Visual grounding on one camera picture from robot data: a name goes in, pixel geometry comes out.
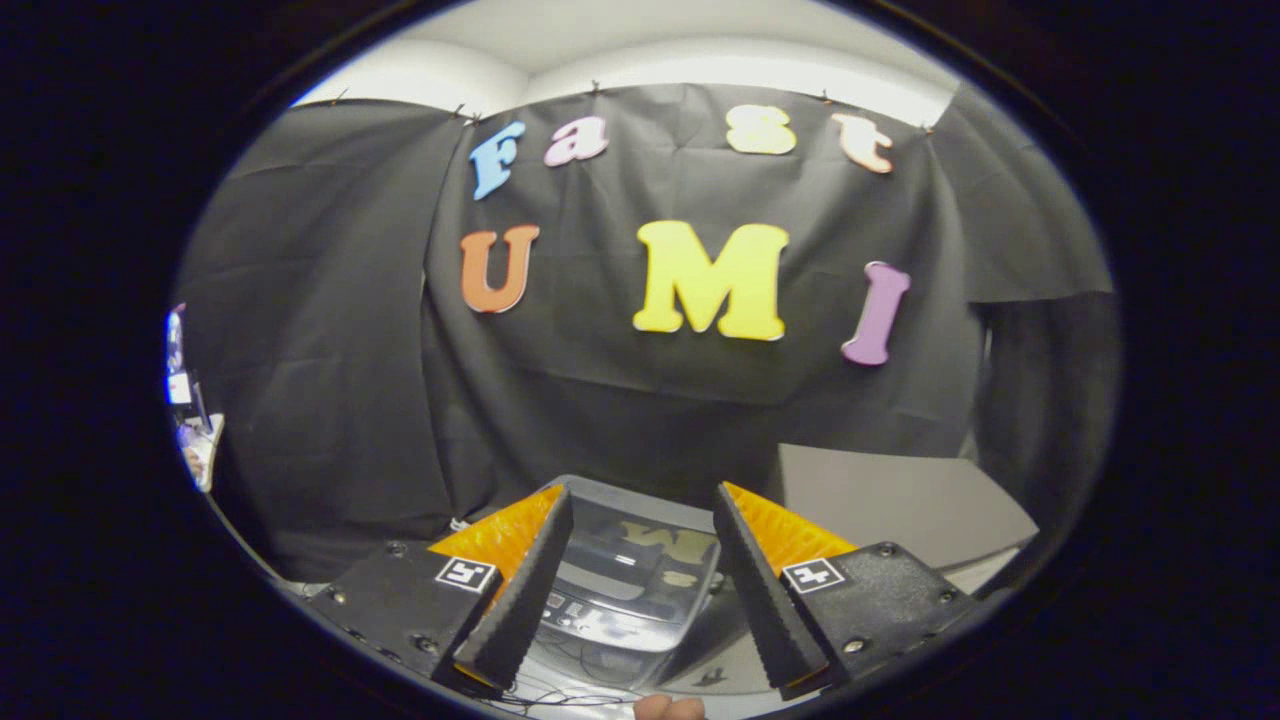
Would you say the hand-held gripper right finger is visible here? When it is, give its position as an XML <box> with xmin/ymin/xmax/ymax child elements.
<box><xmin>712</xmin><ymin>481</ymin><xmax>988</xmax><ymax>700</ymax></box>

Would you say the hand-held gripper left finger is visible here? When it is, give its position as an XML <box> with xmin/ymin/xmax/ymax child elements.
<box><xmin>303</xmin><ymin>485</ymin><xmax>575</xmax><ymax>697</ymax></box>

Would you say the grey washing machine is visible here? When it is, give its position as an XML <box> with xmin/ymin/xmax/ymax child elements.
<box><xmin>515</xmin><ymin>474</ymin><xmax>766</xmax><ymax>693</ymax></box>

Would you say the grey cabinet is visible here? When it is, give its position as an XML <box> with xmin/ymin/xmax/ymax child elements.
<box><xmin>690</xmin><ymin>442</ymin><xmax>1042</xmax><ymax>697</ymax></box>

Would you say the black backdrop cloth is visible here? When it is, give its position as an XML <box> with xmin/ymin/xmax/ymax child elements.
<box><xmin>175</xmin><ymin>82</ymin><xmax>1121</xmax><ymax>583</ymax></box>

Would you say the computer monitor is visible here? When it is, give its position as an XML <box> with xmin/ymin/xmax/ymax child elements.
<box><xmin>164</xmin><ymin>304</ymin><xmax>217</xmax><ymax>437</ymax></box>

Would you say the thin black cable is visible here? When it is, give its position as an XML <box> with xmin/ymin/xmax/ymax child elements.
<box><xmin>478</xmin><ymin>675</ymin><xmax>641</xmax><ymax>717</ymax></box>

